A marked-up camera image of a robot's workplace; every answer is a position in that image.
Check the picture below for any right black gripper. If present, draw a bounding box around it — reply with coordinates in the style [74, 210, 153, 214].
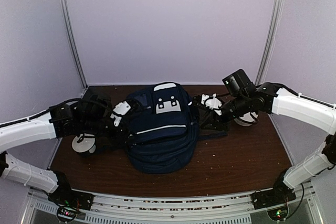
[199, 93, 250, 132]

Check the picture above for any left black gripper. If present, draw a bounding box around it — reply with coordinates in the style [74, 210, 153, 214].
[81, 112, 138, 147]

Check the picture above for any navy blue student backpack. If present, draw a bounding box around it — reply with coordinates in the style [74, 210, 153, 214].
[96, 81, 228, 174]

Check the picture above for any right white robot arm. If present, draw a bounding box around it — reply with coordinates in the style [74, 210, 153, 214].
[193, 81, 335, 208]

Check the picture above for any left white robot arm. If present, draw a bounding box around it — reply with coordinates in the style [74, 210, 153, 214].
[1, 99, 138, 205]

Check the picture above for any white cup with black base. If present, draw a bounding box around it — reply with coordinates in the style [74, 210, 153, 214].
[71, 134, 97, 156]

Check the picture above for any white scalloped ceramic bowl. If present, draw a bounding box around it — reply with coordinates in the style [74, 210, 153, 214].
[234, 112, 258, 127]

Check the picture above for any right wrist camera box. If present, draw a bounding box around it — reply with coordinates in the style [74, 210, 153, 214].
[222, 69, 256, 97]

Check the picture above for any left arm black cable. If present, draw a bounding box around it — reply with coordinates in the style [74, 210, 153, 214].
[0, 97, 111, 127]

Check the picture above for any front aluminium rail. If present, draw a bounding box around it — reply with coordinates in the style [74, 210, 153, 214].
[20, 178, 325, 224]

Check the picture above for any right aluminium frame post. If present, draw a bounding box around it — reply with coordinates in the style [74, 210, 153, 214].
[255, 0, 284, 85]

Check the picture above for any aluminium frame post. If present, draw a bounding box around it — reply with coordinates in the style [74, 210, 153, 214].
[255, 0, 284, 85]
[60, 0, 88, 89]

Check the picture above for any left aluminium frame post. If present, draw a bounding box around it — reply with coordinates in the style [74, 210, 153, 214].
[60, 0, 88, 89]

